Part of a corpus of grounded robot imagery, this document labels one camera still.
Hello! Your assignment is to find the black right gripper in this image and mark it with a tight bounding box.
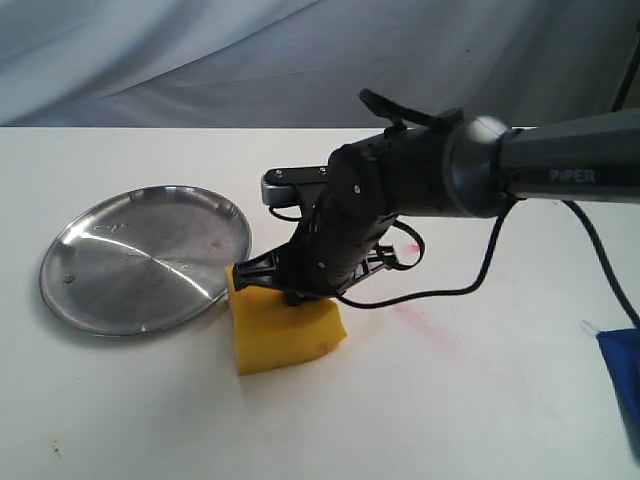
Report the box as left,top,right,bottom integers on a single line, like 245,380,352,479
231,144,400,300

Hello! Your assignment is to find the yellow sponge block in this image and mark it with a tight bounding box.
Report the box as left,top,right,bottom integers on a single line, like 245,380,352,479
226,267,347,376

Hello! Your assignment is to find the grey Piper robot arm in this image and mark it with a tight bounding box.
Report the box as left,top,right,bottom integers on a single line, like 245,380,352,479
230,110,639,301

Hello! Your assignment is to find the round stainless steel plate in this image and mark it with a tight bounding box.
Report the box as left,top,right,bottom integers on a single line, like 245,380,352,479
39,185,252,337

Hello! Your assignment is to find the blue cloth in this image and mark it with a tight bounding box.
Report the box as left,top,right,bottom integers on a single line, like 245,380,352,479
596,328,639,443

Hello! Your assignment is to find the grey draped backdrop cloth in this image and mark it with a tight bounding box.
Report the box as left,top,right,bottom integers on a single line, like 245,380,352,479
1,1,639,128

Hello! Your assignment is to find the black tripod leg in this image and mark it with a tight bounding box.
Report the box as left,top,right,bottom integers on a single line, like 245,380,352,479
611,45,639,112

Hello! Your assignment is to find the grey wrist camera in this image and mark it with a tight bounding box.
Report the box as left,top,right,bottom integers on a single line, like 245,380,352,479
261,166,328,208

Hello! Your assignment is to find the black cable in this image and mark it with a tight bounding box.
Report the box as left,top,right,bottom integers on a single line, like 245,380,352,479
269,199,640,326

